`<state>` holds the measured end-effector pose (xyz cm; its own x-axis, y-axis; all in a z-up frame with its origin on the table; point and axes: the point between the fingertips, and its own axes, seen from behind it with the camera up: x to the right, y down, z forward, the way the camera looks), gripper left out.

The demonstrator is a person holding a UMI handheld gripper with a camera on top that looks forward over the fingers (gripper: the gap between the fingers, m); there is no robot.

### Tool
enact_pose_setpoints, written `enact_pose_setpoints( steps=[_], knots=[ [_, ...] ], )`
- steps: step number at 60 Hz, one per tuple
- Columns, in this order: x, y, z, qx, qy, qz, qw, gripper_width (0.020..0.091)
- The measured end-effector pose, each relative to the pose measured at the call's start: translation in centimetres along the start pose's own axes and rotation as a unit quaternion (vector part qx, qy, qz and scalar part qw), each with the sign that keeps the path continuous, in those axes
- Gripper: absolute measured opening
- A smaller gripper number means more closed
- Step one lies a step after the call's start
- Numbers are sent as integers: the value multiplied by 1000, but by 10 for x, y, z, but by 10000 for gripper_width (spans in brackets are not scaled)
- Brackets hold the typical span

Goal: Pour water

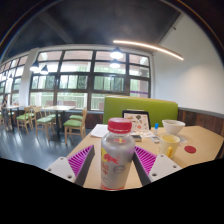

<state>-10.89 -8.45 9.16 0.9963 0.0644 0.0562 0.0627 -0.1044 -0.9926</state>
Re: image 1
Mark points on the wooden chairs with green seats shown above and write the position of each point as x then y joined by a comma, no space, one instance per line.
75,123

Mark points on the small blue-capped white tube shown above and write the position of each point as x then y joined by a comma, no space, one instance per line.
156,126

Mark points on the black-framed sticker-covered tablet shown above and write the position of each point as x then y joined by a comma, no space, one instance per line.
138,121

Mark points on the red-capped clear drink bottle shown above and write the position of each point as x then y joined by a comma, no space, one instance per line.
116,156

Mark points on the light wooden dining table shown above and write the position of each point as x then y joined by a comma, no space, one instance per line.
13,107
58,108

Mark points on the flat round red coaster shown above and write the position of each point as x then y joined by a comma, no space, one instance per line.
190,149

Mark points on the curved linear ceiling light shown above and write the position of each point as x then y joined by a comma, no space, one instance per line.
143,44

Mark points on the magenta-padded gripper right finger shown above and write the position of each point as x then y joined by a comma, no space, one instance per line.
146,160

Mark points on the pale yellow mug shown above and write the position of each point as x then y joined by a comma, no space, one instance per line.
168,145

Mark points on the person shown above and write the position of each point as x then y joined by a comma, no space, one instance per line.
5,113

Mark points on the small dark flat box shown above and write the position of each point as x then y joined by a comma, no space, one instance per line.
137,137

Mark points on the black pendant lamps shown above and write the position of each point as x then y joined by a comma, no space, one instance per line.
116,54

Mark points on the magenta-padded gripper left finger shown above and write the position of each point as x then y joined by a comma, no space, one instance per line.
80,160

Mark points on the white paper sheet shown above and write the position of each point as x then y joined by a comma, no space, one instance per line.
99,130

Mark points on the white bowl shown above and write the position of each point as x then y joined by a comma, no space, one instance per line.
173,126

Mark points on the white printed sticker sheet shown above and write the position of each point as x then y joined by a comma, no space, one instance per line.
146,133

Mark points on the small white handheld device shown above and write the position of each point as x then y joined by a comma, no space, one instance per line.
155,139

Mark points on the green upholstered bench backrest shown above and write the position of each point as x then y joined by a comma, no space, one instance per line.
116,108

